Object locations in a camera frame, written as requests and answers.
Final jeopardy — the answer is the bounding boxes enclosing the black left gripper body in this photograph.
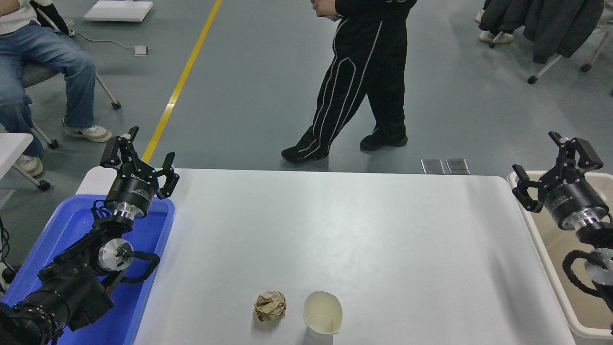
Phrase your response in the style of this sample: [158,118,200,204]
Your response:
[105,169,159,212]

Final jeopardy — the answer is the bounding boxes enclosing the person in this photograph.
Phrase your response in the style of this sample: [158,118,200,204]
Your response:
[281,0,418,164]
[475,7,514,45]
[0,0,113,178]

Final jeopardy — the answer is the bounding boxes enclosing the black cable bundle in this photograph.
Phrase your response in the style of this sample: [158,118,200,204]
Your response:
[0,216,17,293]

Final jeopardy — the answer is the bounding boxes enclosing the black hanging jacket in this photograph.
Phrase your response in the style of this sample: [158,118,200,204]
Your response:
[479,0,528,35]

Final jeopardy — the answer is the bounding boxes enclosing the dark grey jacket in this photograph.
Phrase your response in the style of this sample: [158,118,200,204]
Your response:
[522,0,605,64]

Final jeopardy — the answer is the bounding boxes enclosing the large pale bin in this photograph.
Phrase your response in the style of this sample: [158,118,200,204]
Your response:
[508,171,613,340]

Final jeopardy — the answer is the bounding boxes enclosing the white paper cup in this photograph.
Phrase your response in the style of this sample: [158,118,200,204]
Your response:
[303,291,343,342]

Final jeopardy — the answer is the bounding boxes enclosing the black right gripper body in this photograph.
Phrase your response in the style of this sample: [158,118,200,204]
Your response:
[541,177,609,226]

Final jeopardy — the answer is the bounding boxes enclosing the person's left hand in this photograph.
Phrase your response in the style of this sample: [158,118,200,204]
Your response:
[310,0,343,19]

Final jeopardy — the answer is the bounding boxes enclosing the crumpled tan paper ball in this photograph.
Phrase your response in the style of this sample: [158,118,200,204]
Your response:
[253,290,287,322]

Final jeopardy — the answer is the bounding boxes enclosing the grey floor cable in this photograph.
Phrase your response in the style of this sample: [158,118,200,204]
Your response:
[72,30,137,51]

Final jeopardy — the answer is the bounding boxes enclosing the white wheeled chair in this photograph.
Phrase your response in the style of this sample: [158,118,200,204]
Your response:
[488,19,613,85]

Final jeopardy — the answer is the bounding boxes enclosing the grey wheeled chair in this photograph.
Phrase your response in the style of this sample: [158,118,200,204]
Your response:
[13,7,122,191]

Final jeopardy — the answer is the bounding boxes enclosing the blue plastic tray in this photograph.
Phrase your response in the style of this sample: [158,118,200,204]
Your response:
[0,194,175,345]

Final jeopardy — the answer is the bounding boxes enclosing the white flat floor board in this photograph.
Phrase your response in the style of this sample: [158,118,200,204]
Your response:
[83,0,154,23]

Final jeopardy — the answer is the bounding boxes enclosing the small white table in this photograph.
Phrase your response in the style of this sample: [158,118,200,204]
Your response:
[0,133,34,180]

